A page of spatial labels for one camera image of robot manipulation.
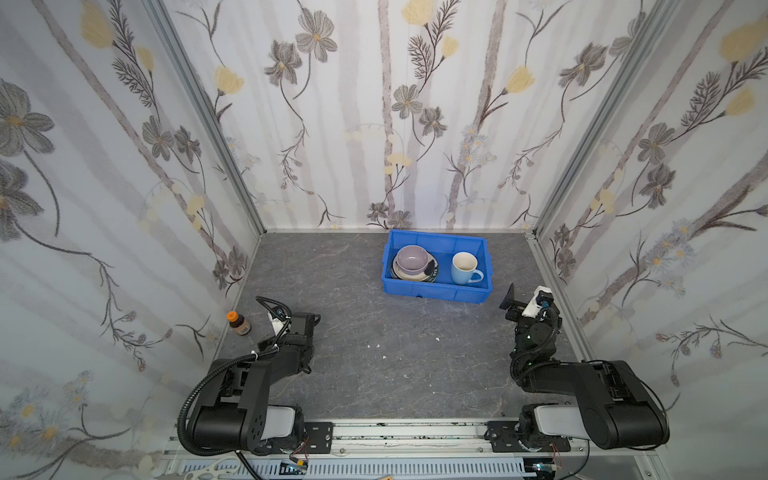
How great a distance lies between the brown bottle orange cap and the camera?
877 millimetres

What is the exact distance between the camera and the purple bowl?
3.31 ft

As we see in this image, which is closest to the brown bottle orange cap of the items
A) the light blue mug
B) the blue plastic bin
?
the blue plastic bin

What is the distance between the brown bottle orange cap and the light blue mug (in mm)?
698

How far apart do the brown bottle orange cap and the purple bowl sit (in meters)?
0.52

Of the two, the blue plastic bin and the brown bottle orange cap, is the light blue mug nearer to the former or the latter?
the blue plastic bin

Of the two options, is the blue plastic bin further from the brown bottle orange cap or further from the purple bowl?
the brown bottle orange cap

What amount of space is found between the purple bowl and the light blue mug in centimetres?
10

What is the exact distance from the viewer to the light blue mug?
980mm

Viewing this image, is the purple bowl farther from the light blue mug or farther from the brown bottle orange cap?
the brown bottle orange cap
